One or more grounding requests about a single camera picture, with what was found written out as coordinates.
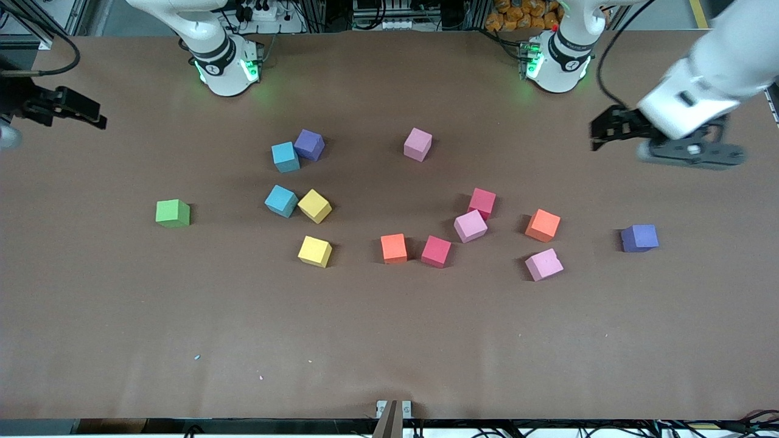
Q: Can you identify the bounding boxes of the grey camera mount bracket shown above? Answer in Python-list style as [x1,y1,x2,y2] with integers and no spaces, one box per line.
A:
[376,400,413,438]

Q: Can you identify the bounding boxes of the pink foam cube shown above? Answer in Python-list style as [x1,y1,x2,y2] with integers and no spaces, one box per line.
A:
[403,127,433,163]
[525,248,565,282]
[453,209,489,244]

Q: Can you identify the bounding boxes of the crimson foam cube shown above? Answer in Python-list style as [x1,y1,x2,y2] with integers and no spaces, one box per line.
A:
[467,187,497,221]
[421,235,453,269]

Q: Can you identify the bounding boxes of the orange foam cube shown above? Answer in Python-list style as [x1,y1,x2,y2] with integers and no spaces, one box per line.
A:
[525,209,562,243]
[380,233,408,265]

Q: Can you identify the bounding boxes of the yellow foam cube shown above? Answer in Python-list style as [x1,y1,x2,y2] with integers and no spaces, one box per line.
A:
[297,189,334,224]
[297,235,334,269]

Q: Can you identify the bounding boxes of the brown table cover sheet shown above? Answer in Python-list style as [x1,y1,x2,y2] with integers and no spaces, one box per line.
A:
[0,30,779,420]

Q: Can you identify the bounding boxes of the black cable bundle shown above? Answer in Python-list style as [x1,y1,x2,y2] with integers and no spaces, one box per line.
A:
[469,420,779,438]

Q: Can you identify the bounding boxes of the purple foam cube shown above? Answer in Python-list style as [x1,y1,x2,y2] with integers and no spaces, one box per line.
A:
[293,129,326,162]
[620,224,660,253]

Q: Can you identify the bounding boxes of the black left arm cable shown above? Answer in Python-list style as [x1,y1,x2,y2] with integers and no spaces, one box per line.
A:
[596,0,659,111]

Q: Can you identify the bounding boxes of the aluminium frame profile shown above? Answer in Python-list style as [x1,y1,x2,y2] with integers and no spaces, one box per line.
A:
[0,0,83,50]

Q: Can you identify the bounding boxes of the green foam cube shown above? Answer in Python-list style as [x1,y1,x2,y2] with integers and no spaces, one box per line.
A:
[155,199,191,229]

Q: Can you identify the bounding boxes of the light blue foam cube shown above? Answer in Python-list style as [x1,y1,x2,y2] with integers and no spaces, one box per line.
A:
[264,184,299,218]
[271,141,301,174]

